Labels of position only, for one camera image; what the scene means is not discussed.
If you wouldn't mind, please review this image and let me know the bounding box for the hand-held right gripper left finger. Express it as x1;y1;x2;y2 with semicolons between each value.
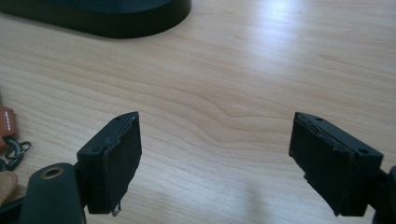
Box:
76;111;143;217

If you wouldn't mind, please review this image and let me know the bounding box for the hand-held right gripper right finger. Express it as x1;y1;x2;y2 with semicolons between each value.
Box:
288;111;385;217

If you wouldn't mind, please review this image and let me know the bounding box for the black oval base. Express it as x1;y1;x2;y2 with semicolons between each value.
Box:
0;0;192;39

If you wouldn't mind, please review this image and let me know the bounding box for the brown leather key fob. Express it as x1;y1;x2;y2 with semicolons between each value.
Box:
0;105;18;151

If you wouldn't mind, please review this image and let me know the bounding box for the black metal key ring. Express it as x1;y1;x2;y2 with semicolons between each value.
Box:
0;138;33;173

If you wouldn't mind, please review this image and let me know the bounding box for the tan leather strap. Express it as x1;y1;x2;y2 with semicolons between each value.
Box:
0;170;20;206

